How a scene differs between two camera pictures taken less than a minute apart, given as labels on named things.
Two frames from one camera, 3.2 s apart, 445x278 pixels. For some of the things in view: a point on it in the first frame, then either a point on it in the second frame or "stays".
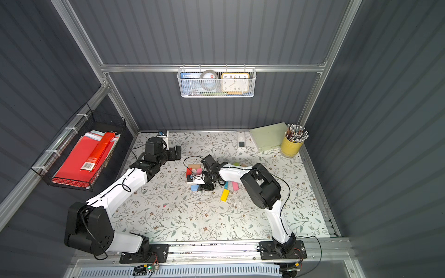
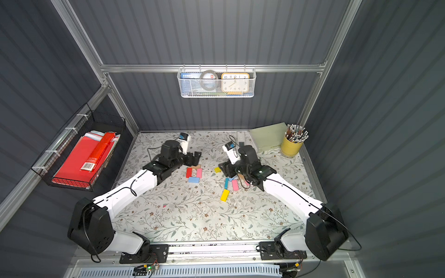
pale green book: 269,137 stays
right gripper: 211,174 → 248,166
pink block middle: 235,186 stays
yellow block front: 225,194 stays
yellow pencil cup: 290,148 stays
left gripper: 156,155 → 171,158
